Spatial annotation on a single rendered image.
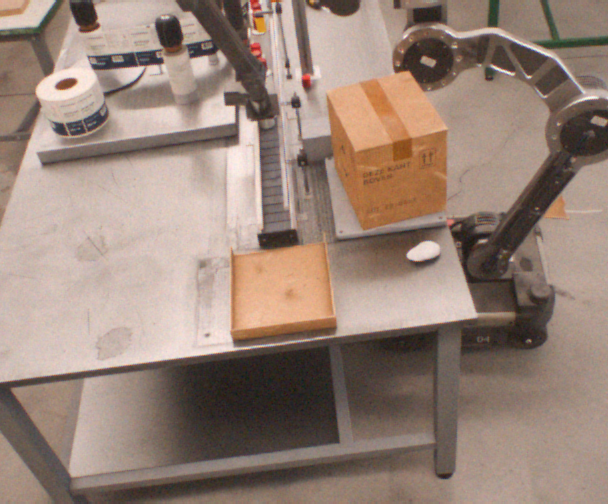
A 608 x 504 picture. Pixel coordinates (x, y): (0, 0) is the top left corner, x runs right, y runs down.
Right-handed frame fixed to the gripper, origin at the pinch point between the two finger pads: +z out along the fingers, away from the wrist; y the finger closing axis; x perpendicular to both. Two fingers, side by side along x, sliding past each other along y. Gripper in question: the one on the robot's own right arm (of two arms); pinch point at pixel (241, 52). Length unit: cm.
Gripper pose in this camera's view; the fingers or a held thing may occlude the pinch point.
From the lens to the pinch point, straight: 252.8
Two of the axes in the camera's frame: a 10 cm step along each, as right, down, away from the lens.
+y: 0.6, 7.0, -7.1
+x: 9.9, -1.2, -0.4
